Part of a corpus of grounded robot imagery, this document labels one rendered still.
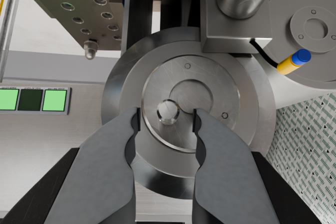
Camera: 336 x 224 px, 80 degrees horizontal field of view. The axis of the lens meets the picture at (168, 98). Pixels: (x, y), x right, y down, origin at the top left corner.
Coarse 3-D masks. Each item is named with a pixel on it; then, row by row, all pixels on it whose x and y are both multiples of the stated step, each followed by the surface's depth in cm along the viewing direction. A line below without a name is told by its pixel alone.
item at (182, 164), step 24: (168, 48) 18; (192, 48) 18; (144, 72) 17; (240, 72) 17; (120, 96) 17; (240, 96) 17; (144, 120) 16; (240, 120) 16; (144, 144) 16; (168, 168) 16; (192, 168) 16
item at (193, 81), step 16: (160, 64) 16; (176, 64) 16; (192, 64) 16; (208, 64) 16; (160, 80) 15; (176, 80) 15; (192, 80) 16; (208, 80) 15; (224, 80) 15; (144, 96) 15; (160, 96) 15; (176, 96) 16; (192, 96) 15; (208, 96) 16; (224, 96) 15; (144, 112) 15; (192, 112) 15; (208, 112) 15; (224, 112) 15; (160, 128) 15; (176, 128) 15; (176, 144) 14; (192, 144) 14
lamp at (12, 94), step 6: (0, 90) 51; (6, 90) 51; (12, 90) 51; (0, 96) 50; (6, 96) 50; (12, 96) 50; (0, 102) 50; (6, 102) 50; (12, 102) 50; (0, 108) 50; (6, 108) 50; (12, 108) 50
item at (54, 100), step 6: (48, 90) 51; (54, 90) 51; (60, 90) 51; (48, 96) 50; (54, 96) 50; (60, 96) 50; (48, 102) 50; (54, 102) 50; (60, 102) 50; (48, 108) 50; (54, 108) 50; (60, 108) 50
